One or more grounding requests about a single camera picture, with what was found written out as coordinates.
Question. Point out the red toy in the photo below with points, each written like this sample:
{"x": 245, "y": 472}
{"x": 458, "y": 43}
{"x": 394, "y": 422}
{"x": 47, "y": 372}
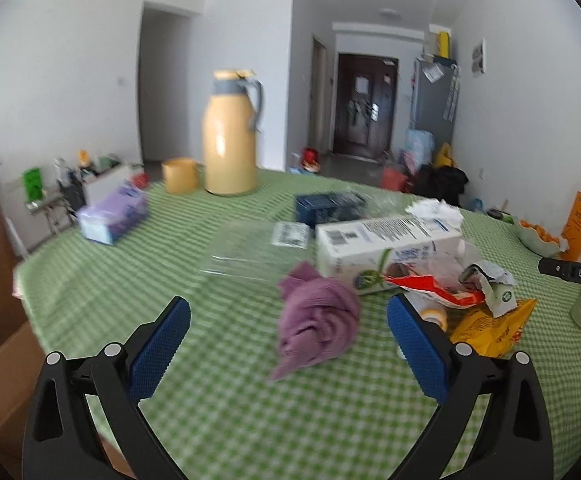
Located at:
{"x": 311, "y": 159}

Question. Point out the blue box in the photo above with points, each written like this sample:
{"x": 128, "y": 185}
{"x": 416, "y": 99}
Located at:
{"x": 320, "y": 208}

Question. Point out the pile of oranges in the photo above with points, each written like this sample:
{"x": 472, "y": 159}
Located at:
{"x": 540, "y": 232}

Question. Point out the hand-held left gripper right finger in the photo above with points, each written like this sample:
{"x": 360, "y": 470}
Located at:
{"x": 415, "y": 350}

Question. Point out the green white torn wrapper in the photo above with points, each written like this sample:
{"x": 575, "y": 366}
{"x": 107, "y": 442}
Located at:
{"x": 500, "y": 297}

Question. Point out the white milk carton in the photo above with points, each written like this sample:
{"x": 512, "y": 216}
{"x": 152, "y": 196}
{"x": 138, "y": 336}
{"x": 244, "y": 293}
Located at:
{"x": 370, "y": 240}

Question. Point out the light blue plastic bag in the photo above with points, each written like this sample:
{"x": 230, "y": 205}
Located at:
{"x": 419, "y": 146}

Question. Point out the metal side table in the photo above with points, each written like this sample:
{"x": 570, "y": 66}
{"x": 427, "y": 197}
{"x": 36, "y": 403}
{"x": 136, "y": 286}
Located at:
{"x": 53, "y": 207}

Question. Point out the red snack wrapper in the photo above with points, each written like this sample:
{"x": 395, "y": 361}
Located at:
{"x": 435, "y": 290}

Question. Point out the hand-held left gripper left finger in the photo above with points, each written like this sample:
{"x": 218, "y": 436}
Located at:
{"x": 160, "y": 350}

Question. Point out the black bag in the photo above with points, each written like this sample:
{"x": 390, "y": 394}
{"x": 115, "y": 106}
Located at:
{"x": 443, "y": 182}

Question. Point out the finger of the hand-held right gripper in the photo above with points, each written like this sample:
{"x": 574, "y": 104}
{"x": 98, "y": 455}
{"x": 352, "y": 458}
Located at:
{"x": 570, "y": 271}

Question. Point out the yellow box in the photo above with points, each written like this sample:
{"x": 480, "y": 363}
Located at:
{"x": 443, "y": 43}

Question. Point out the yellow cup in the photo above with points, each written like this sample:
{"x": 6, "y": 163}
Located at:
{"x": 180, "y": 177}

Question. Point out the yellow snack bag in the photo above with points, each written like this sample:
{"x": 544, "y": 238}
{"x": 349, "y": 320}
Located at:
{"x": 490, "y": 327}

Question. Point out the white crumpled tissue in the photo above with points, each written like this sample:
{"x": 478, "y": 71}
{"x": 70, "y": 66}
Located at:
{"x": 435, "y": 212}

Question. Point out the purple tissue pack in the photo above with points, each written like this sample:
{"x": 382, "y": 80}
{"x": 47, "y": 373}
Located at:
{"x": 115, "y": 215}

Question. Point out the small green box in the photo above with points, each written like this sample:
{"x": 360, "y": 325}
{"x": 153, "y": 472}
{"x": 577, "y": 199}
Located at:
{"x": 33, "y": 184}

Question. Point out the flat clear labelled plastic bag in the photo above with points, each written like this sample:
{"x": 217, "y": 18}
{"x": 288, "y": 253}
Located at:
{"x": 250, "y": 255}

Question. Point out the pale green fruit bowl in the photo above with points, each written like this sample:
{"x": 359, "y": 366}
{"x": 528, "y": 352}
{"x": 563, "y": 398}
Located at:
{"x": 535, "y": 246}

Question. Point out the purple cloth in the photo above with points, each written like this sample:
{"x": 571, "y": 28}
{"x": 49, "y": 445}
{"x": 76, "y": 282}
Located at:
{"x": 315, "y": 320}

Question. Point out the grey refrigerator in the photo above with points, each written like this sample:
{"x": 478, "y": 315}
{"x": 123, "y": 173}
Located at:
{"x": 433, "y": 110}

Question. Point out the green checked tablecloth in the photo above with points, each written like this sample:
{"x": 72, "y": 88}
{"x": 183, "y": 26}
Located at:
{"x": 170, "y": 270}

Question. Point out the dark wooden entrance door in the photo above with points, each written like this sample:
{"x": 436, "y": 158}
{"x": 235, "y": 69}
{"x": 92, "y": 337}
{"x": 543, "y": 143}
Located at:
{"x": 365, "y": 125}

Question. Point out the yellow thermos jug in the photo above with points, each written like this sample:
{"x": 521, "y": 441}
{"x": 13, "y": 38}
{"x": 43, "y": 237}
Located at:
{"x": 230, "y": 145}

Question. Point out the small white bottle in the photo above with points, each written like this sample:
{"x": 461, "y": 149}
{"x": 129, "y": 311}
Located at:
{"x": 433, "y": 316}

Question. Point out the white storage box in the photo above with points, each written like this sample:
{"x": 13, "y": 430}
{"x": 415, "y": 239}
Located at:
{"x": 108, "y": 180}

